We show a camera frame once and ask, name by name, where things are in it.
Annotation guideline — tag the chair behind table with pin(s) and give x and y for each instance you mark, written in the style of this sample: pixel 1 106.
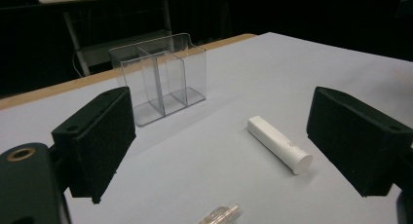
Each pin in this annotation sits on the chair behind table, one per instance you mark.
pixel 97 53

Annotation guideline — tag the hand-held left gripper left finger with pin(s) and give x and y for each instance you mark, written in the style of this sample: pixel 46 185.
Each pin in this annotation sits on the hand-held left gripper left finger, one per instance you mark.
pixel 97 142

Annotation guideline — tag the small clear bottle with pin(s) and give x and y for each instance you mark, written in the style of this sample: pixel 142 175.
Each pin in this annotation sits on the small clear bottle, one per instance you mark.
pixel 222 215

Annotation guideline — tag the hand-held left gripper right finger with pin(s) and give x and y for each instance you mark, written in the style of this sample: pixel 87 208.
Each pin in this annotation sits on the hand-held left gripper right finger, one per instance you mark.
pixel 354 142

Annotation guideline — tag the white tube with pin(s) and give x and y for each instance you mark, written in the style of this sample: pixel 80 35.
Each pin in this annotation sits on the white tube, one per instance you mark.
pixel 279 144

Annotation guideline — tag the clear plastic organizer box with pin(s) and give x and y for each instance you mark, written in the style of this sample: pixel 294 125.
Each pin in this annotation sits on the clear plastic organizer box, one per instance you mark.
pixel 168 78

